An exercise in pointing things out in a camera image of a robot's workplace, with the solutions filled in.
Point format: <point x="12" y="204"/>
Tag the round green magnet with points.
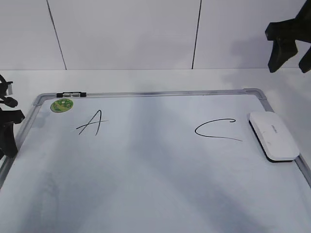
<point x="61" y="105"/>

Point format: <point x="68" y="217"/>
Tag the white whiteboard eraser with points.
<point x="274" y="137"/>

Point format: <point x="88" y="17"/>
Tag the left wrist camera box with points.
<point x="5" y="87"/>

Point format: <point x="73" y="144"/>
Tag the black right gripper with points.
<point x="284" y="33"/>

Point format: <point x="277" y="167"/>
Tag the white board with grey frame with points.
<point x="167" y="162"/>

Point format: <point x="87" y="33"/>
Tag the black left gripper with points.
<point x="7" y="119"/>

